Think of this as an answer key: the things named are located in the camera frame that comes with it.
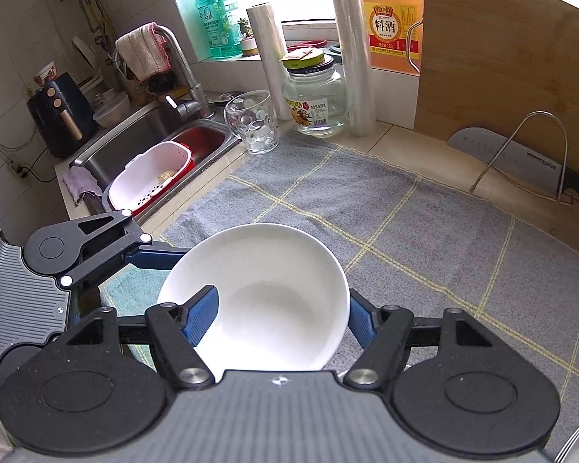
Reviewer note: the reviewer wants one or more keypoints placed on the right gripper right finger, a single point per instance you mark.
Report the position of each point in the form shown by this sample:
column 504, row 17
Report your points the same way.
column 382, row 333

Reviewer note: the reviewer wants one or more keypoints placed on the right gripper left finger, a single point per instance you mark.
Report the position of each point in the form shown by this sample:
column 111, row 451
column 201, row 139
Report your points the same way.
column 175, row 330

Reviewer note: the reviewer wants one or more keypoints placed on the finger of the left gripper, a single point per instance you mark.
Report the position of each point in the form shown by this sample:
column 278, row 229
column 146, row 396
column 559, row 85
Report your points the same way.
column 155, row 257
column 83, row 250

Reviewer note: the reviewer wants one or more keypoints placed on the plain white bowl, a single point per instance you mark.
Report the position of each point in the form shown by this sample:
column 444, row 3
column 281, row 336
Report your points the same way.
column 283, row 298

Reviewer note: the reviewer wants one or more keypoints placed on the steel kitchen faucet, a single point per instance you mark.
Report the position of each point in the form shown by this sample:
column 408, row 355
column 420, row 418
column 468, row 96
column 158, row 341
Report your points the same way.
column 198, row 104

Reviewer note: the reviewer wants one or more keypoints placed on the purple cleaning rag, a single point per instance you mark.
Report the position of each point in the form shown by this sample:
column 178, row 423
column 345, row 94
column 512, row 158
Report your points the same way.
column 80, row 182

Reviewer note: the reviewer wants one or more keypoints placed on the white pink colander basket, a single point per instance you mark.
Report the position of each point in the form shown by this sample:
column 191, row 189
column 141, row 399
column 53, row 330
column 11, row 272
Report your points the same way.
column 150, row 175

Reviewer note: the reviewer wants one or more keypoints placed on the grey blue checked mat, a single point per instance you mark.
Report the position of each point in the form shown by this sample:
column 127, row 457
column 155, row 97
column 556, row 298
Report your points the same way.
column 403, row 238

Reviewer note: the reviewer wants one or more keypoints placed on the stainless steel sink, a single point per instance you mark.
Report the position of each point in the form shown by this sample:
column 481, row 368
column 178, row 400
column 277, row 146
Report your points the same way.
column 106, row 156

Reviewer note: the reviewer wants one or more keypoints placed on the black air fryer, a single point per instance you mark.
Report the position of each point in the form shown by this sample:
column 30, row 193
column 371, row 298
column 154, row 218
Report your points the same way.
column 63, row 116

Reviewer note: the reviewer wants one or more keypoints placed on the clear glass mug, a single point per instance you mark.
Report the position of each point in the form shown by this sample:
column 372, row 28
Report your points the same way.
column 252, row 118

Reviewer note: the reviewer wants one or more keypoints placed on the pink white dishcloth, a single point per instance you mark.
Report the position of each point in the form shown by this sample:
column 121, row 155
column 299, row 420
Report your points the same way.
column 143, row 51

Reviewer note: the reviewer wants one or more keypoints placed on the glass jar green lid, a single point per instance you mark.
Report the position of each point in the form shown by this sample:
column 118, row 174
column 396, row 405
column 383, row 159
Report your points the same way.
column 314, row 92

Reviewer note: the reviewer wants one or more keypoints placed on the green dish soap bottle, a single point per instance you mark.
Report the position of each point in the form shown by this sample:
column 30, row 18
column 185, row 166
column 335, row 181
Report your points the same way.
column 220, row 22

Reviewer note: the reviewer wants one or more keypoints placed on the small potted plant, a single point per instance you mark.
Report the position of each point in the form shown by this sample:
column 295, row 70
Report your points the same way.
column 248, row 44

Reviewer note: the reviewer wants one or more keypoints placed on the bamboo cutting board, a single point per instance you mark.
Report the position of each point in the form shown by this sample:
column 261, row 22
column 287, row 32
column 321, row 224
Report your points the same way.
column 508, row 65

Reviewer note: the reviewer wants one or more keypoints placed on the orange cooking wine jug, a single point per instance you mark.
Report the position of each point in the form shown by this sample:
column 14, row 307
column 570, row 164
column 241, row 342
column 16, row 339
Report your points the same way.
column 394, row 33

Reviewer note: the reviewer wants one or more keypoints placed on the tall plastic wrap roll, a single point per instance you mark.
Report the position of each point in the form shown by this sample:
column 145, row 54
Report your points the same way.
column 352, row 33

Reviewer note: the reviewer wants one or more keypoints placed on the kitchen knife black handle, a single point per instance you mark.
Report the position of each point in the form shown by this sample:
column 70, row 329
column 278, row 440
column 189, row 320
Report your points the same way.
column 518, row 160

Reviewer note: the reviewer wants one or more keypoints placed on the metal wire board stand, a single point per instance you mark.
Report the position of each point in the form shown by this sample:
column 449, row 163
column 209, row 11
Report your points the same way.
column 535, row 114

